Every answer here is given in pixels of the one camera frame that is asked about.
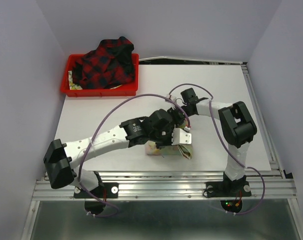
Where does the pastel floral skirt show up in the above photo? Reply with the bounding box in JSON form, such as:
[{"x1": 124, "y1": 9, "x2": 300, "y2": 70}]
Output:
[{"x1": 144, "y1": 141, "x2": 193, "y2": 160}]

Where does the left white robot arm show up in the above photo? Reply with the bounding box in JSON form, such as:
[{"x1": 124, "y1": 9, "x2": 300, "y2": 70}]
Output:
[{"x1": 43, "y1": 109, "x2": 176, "y2": 197}]

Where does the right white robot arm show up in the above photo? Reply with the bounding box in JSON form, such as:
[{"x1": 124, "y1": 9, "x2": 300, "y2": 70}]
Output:
[{"x1": 180, "y1": 88, "x2": 258, "y2": 198}]

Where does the red plastic bin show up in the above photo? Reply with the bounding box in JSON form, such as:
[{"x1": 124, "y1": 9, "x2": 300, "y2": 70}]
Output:
[{"x1": 60, "y1": 53, "x2": 139, "y2": 98}]

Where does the red black plaid skirt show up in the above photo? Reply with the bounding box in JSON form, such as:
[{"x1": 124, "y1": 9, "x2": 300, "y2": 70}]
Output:
[{"x1": 71, "y1": 36, "x2": 136, "y2": 90}]

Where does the yellow floral cloth in bin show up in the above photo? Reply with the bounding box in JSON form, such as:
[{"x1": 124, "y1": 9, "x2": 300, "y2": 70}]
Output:
[{"x1": 68, "y1": 70, "x2": 82, "y2": 90}]

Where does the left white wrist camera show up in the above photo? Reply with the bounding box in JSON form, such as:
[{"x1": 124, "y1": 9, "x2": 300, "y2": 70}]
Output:
[{"x1": 171, "y1": 128, "x2": 192, "y2": 146}]

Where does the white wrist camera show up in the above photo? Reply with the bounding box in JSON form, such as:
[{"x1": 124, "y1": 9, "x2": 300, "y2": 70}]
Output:
[
  {"x1": 171, "y1": 128, "x2": 192, "y2": 146},
  {"x1": 165, "y1": 94, "x2": 180, "y2": 106}
]

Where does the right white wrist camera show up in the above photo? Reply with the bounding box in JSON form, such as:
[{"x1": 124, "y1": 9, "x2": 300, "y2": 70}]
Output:
[{"x1": 165, "y1": 94, "x2": 180, "y2": 106}]

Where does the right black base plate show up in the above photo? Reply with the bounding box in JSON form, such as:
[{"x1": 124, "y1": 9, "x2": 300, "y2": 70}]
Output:
[{"x1": 202, "y1": 181, "x2": 252, "y2": 198}]

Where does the aluminium right rail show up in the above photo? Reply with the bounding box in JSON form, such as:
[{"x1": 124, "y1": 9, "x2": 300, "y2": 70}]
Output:
[{"x1": 240, "y1": 62, "x2": 294, "y2": 180}]

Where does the aluminium front rail frame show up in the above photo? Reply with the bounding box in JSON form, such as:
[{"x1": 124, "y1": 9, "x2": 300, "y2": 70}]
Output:
[{"x1": 21, "y1": 169, "x2": 303, "y2": 240}]

